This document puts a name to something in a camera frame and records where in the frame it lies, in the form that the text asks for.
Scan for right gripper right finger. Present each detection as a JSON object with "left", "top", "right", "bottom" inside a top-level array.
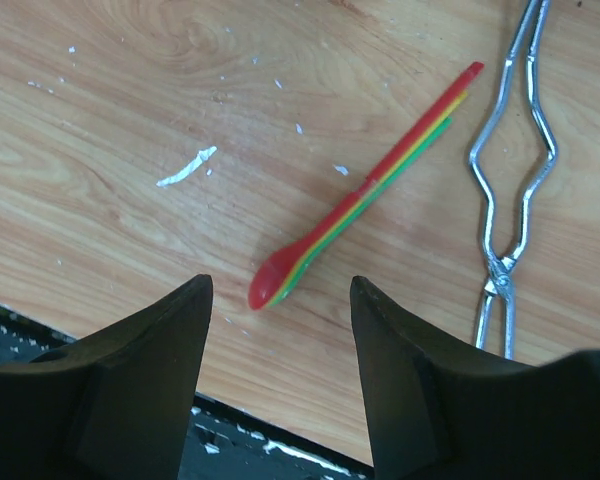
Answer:
[{"left": 350, "top": 276, "right": 600, "bottom": 479}]

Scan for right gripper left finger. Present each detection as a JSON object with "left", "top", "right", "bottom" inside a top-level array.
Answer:
[{"left": 0, "top": 275, "right": 213, "bottom": 479}]

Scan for metal crucible tongs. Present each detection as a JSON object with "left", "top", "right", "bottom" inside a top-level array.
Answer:
[{"left": 468, "top": 0, "right": 559, "bottom": 360}]

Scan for red spatula spoon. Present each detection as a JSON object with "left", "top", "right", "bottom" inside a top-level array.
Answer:
[{"left": 247, "top": 61, "right": 484, "bottom": 310}]

